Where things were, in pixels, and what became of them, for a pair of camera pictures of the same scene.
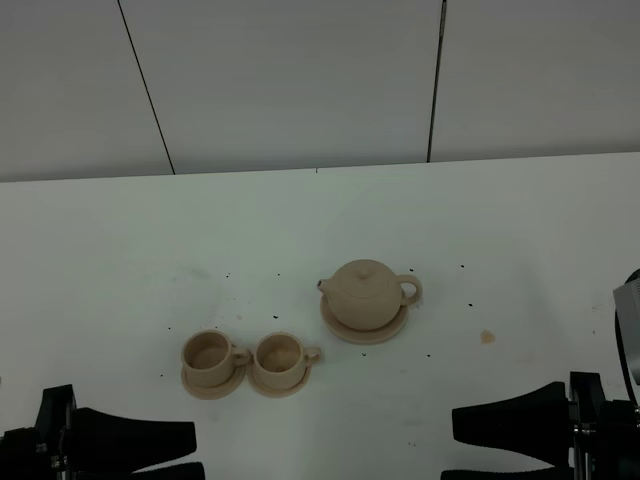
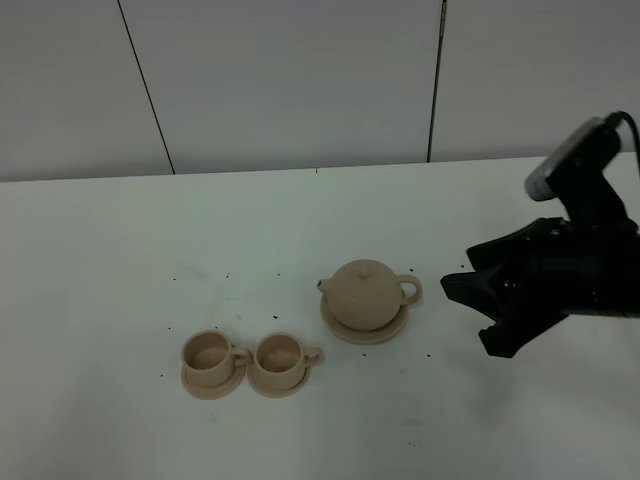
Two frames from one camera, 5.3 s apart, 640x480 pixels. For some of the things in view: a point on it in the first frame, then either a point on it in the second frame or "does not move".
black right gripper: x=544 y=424 to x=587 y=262
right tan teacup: x=280 y=361 does not move
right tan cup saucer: x=279 y=392 does not move
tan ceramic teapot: x=366 y=294 does not move
